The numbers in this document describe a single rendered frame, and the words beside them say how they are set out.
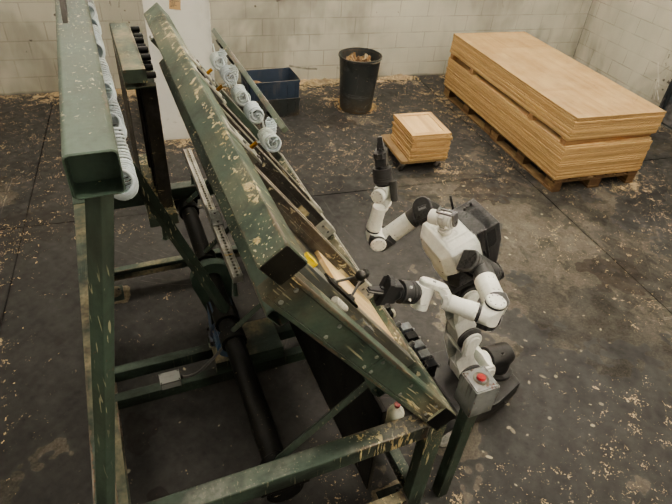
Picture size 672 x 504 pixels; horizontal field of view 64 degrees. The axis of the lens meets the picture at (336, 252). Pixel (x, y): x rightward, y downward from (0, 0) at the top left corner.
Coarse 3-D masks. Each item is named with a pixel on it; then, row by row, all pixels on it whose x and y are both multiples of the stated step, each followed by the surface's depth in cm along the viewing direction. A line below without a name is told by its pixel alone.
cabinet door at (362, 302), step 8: (320, 256) 226; (328, 264) 228; (328, 272) 219; (336, 272) 234; (344, 288) 222; (352, 288) 243; (360, 296) 248; (360, 304) 230; (368, 304) 253; (368, 312) 235; (376, 312) 255; (376, 320) 239; (384, 328) 243; (392, 336) 246
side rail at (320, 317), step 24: (264, 288) 142; (288, 288) 141; (312, 288) 147; (288, 312) 147; (312, 312) 151; (336, 312) 154; (312, 336) 156; (336, 336) 161; (360, 336) 165; (360, 360) 174; (384, 360) 179; (384, 384) 188; (408, 384) 194; (408, 408) 204; (432, 408) 213
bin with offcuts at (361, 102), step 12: (348, 48) 634; (360, 48) 639; (348, 60) 602; (360, 60) 616; (372, 60) 640; (348, 72) 612; (360, 72) 608; (372, 72) 614; (348, 84) 622; (360, 84) 618; (372, 84) 626; (348, 96) 632; (360, 96) 629; (372, 96) 640; (348, 108) 641; (360, 108) 639
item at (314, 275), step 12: (312, 276) 177; (324, 276) 184; (324, 288) 183; (348, 312) 196; (360, 312) 198; (372, 324) 206; (372, 336) 210; (384, 336) 213; (396, 348) 222; (408, 360) 231
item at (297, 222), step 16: (272, 128) 189; (256, 144) 191; (256, 160) 192; (272, 192) 203; (288, 208) 211; (288, 224) 215; (304, 224) 219; (304, 240) 224; (320, 240) 227; (336, 256) 237; (352, 272) 247
